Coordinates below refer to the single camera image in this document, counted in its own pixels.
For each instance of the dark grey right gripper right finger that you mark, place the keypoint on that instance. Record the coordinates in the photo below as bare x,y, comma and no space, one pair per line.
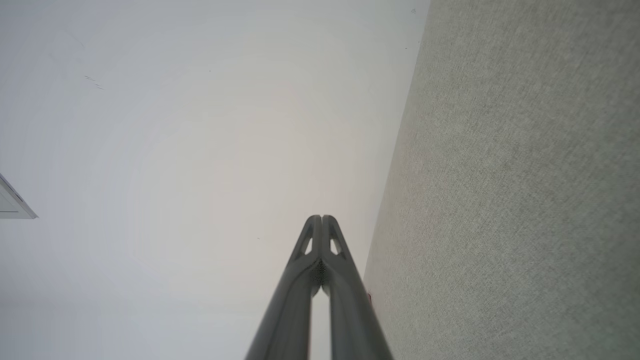
352,315

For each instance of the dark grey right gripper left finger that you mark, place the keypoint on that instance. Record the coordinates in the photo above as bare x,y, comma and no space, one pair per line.
290,310

